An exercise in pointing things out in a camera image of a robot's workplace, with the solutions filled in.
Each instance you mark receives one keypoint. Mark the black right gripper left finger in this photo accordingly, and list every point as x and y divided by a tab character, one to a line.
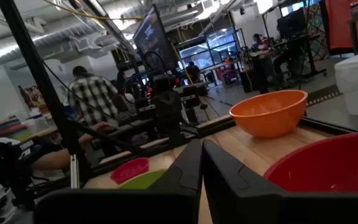
182	174

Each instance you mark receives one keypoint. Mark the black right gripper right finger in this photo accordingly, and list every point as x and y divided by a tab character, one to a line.
228	186

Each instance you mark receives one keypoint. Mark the person's forearm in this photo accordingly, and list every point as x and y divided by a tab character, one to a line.
54	158

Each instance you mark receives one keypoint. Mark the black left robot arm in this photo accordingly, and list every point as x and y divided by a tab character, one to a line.
166	109

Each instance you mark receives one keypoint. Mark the stack of coloured items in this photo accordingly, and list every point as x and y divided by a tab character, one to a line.
9	128

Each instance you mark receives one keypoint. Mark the green plastic plate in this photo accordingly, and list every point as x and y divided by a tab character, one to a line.
143	182

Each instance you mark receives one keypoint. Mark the pink plastic bowl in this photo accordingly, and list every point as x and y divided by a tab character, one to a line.
129	170

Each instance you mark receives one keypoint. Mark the orange plastic bowl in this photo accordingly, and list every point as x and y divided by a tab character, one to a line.
269	115

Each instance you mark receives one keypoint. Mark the red plastic bowl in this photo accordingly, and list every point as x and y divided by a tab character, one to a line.
328	168

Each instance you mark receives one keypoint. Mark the person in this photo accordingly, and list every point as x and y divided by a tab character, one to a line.
193	72
93	96
259	43

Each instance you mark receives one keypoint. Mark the large dark display screen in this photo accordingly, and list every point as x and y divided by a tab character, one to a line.
152	39

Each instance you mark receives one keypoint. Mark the white box furniture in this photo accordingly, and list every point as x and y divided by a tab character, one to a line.
357	84

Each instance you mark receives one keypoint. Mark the black computer monitor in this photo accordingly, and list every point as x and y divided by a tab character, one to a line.
291	25

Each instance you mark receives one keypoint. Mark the orange hanging cloth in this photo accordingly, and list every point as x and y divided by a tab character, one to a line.
343	25

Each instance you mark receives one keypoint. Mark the silver metal bracket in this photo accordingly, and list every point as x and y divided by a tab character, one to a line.
75	171

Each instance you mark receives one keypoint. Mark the glass window wall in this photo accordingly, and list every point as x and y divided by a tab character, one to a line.
210	46

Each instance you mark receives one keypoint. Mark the black frame post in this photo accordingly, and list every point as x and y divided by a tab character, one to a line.
42	81

